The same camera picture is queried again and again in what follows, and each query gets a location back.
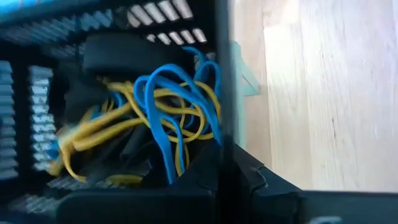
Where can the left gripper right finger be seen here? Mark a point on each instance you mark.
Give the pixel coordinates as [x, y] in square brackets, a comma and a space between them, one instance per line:
[280, 207]

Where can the yellow rubber band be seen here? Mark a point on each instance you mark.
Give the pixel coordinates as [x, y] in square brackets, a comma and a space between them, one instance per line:
[168, 109]
[178, 161]
[90, 133]

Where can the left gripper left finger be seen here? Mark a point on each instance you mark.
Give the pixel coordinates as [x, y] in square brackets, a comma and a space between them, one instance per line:
[140, 208]

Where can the black slotted plastic basket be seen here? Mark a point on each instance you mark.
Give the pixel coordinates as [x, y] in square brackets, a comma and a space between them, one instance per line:
[223, 31]

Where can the white small table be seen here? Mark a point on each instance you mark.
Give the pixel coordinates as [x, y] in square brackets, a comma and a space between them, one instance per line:
[245, 82]

